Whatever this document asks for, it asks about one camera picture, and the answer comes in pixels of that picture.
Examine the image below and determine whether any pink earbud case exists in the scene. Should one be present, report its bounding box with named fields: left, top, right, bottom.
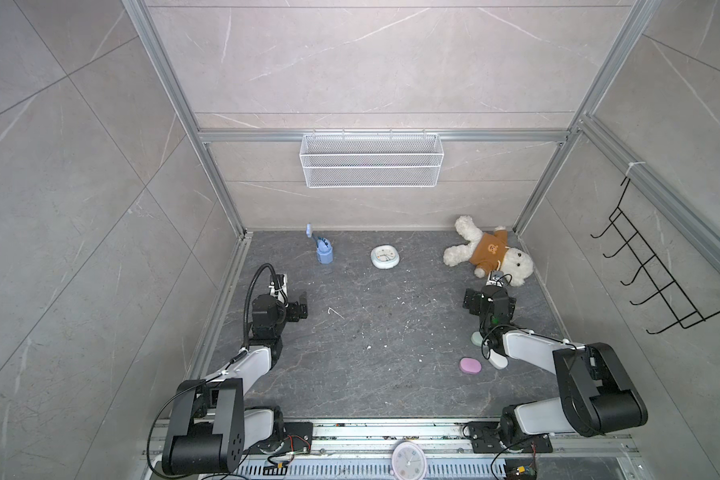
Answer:
left=459, top=357, right=482, bottom=375

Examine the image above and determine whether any white earbud case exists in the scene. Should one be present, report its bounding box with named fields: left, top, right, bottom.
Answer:
left=487, top=350, right=508, bottom=370

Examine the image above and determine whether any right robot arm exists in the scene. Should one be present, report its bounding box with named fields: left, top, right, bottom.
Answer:
left=462, top=271, right=648, bottom=448

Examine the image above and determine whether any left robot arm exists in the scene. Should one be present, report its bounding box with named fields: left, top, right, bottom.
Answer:
left=145, top=263, right=308, bottom=479

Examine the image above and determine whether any white teddy bear brown shirt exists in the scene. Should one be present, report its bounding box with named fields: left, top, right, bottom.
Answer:
left=443, top=215, right=535, bottom=287

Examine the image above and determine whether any white round bowl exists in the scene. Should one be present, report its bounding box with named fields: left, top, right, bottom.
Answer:
left=370, top=245, right=400, bottom=270

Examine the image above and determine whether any white round clock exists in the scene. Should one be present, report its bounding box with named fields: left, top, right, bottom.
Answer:
left=391, top=441, right=428, bottom=480

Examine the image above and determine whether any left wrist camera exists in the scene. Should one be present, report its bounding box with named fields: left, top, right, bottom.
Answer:
left=272, top=274, right=289, bottom=305

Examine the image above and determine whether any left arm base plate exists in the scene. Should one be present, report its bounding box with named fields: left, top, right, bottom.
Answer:
left=246, top=421, right=314, bottom=456

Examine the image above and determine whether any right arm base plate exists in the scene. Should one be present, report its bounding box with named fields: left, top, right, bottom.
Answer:
left=461, top=421, right=553, bottom=454

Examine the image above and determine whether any white wire basket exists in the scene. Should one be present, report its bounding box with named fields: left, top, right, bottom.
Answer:
left=299, top=133, right=445, bottom=189

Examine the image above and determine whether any black wall hook rack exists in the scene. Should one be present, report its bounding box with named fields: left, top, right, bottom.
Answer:
left=589, top=176, right=720, bottom=336

